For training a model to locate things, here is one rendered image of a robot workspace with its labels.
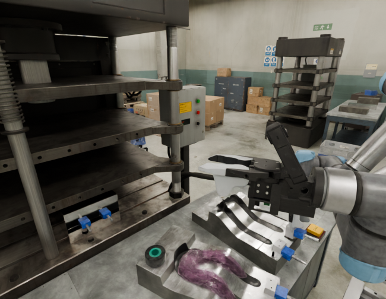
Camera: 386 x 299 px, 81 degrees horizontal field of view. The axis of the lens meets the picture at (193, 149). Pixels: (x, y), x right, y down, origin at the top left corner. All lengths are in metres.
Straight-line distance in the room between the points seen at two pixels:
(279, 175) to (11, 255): 1.30
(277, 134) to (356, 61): 6.98
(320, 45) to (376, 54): 2.71
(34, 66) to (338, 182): 1.28
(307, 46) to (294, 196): 4.50
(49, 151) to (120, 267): 0.59
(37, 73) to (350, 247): 1.33
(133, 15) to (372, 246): 1.08
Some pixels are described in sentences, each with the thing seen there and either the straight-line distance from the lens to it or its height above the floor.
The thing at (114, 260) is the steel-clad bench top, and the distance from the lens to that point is 1.19.
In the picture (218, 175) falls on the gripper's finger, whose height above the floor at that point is 1.45.
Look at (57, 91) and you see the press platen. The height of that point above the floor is 1.52.
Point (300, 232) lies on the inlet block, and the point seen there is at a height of 0.94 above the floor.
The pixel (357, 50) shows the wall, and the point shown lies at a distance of 7.37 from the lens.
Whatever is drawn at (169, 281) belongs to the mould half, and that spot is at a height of 0.87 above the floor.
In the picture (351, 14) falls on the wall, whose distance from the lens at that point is 7.49.
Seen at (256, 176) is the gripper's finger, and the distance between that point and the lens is 0.40.
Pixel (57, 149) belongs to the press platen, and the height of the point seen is 1.28.
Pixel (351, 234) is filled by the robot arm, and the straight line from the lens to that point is 0.50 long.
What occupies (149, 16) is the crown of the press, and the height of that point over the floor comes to 1.83.
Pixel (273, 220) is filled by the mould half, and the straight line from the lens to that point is 1.27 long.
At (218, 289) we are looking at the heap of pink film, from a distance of 0.93.
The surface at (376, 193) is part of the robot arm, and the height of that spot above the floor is 1.46.
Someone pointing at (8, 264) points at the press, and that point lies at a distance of 1.42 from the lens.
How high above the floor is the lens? 1.64
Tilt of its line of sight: 21 degrees down
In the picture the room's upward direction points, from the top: straight up
